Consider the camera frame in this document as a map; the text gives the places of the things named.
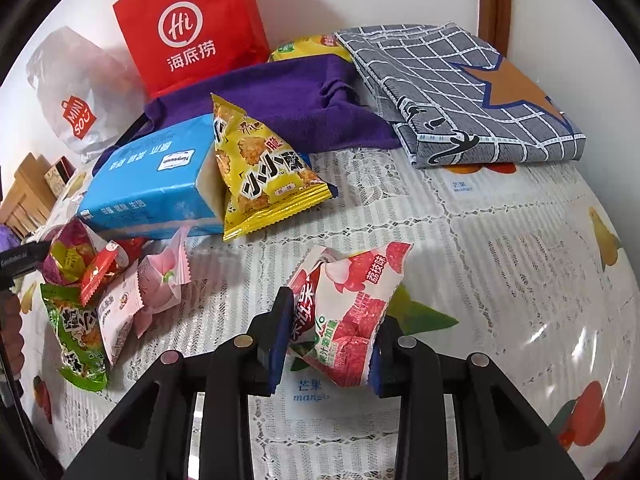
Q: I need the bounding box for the lychee jelly snack packet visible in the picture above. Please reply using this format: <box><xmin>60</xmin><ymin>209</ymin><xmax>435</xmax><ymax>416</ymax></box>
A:
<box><xmin>288</xmin><ymin>242</ymin><xmax>412</xmax><ymax>387</ymax></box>

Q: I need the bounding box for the yellow cracker snack packet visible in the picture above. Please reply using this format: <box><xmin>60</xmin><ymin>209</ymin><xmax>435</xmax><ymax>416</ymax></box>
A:
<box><xmin>212</xmin><ymin>94</ymin><xmax>334</xmax><ymax>242</ymax></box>

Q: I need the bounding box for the pink magenta snack bag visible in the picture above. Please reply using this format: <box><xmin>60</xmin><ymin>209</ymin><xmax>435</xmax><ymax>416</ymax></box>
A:
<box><xmin>41</xmin><ymin>218</ymin><xmax>146</xmax><ymax>285</ymax></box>

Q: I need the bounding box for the white pink wafer packet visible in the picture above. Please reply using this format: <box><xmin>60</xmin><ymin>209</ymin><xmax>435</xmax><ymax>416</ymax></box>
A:
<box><xmin>98</xmin><ymin>261</ymin><xmax>143</xmax><ymax>366</ymax></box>

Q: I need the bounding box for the wooden rack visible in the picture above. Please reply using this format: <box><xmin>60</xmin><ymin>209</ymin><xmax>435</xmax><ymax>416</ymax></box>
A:
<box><xmin>0</xmin><ymin>153</ymin><xmax>56</xmax><ymax>240</ymax></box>

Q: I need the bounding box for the small red snack packet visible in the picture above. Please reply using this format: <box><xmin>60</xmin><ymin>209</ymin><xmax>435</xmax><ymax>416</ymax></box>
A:
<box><xmin>79</xmin><ymin>240</ymin><xmax>120</xmax><ymax>307</ymax></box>

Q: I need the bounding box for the brown patterned box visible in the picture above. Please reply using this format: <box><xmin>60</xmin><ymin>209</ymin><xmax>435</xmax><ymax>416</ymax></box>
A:
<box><xmin>44</xmin><ymin>156</ymin><xmax>75</xmax><ymax>197</ymax></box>

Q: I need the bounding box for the green snack packet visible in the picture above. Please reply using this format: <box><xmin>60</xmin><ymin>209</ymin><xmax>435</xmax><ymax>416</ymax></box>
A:
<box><xmin>40</xmin><ymin>283</ymin><xmax>108</xmax><ymax>392</ymax></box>

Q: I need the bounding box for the pink peach candy packet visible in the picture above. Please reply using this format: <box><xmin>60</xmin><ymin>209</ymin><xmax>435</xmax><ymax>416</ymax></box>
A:
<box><xmin>134</xmin><ymin>226</ymin><xmax>191</xmax><ymax>339</ymax></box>

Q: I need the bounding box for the blue tissue pack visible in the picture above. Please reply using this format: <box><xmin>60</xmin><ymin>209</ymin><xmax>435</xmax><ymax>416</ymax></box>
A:
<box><xmin>77</xmin><ymin>114</ymin><xmax>227</xmax><ymax>240</ymax></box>

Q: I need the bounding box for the white Miniso plastic bag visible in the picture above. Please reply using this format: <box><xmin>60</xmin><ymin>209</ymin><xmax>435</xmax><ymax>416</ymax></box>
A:
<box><xmin>26</xmin><ymin>26</ymin><xmax>145</xmax><ymax>162</ymax></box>

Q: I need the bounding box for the red paper Haidilao bag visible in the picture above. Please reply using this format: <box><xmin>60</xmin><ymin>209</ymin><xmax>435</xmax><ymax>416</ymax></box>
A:
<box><xmin>113</xmin><ymin>0</ymin><xmax>269</xmax><ymax>99</ymax></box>

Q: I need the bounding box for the grey checked folded cloth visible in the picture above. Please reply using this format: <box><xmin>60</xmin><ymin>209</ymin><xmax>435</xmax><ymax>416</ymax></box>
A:
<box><xmin>335</xmin><ymin>23</ymin><xmax>586</xmax><ymax>169</ymax></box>

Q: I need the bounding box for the purple cloth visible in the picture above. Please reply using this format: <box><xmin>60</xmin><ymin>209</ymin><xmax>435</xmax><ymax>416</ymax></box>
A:
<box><xmin>92</xmin><ymin>54</ymin><xmax>400</xmax><ymax>174</ymax></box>

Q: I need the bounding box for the yellow snack bag behind cloth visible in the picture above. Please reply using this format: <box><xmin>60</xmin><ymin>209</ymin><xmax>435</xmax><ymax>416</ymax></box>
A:
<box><xmin>268</xmin><ymin>34</ymin><xmax>352</xmax><ymax>63</ymax></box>

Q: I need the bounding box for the brown wooden door frame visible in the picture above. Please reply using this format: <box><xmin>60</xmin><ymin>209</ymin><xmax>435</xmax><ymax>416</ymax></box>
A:
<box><xmin>477</xmin><ymin>0</ymin><xmax>512</xmax><ymax>56</ymax></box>

